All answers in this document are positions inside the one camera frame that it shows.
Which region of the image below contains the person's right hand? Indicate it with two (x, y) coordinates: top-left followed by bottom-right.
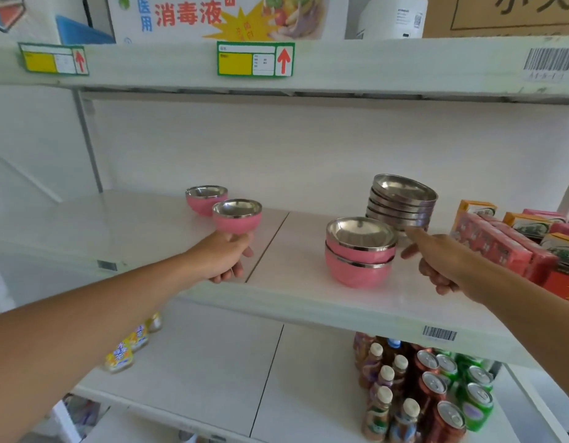
(400, 227), (486, 303)

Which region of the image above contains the person's left hand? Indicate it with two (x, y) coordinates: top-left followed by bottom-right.
(185, 230), (256, 285)

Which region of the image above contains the pink steel bowl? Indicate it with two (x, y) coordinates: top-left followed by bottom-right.
(212, 198), (263, 236)
(326, 216), (398, 265)
(185, 185), (229, 217)
(324, 244), (396, 289)

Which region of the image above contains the silver steel bowl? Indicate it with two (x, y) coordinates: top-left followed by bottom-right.
(365, 214), (431, 232)
(369, 191), (436, 215)
(366, 207), (433, 226)
(371, 174), (439, 209)
(367, 199), (435, 221)

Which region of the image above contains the white metal shelf rack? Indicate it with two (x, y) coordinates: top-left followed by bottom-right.
(0, 34), (569, 443)

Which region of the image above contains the person's left forearm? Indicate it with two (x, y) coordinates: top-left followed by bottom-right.
(0, 251), (207, 443)

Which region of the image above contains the person's right forearm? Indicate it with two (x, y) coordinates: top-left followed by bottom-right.
(468, 262), (569, 409)

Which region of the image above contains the row of red milk cartons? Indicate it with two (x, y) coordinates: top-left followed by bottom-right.
(450, 212), (561, 287)

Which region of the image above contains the yellow drink carton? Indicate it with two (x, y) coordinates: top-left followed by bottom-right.
(452, 199), (498, 231)
(540, 233), (569, 277)
(502, 212), (558, 238)

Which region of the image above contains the red black drink carton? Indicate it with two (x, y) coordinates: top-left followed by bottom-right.
(542, 265), (569, 308)

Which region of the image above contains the group of yellow juice bottles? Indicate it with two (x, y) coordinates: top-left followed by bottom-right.
(103, 312), (163, 374)

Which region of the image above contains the group of brown tea bottles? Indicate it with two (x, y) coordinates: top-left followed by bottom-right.
(353, 332), (422, 443)

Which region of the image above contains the green yellow price tag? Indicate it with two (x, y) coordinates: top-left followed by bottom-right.
(216, 41), (296, 78)
(18, 42), (90, 76)

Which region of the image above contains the white carton with red print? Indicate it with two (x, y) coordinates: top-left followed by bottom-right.
(107, 0), (350, 44)

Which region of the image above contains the white plastic jug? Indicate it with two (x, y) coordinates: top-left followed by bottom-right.
(356, 0), (428, 41)

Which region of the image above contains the brown cardboard carton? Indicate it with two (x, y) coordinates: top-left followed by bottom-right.
(422, 0), (569, 38)

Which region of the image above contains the white blue carton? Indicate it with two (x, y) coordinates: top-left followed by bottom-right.
(0, 0), (115, 44)

